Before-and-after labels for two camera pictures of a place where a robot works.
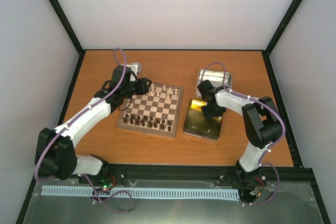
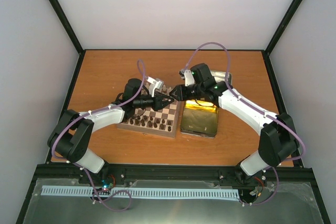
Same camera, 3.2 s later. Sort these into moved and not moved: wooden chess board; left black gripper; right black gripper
Moved: right black gripper; left black gripper
Not moved: wooden chess board
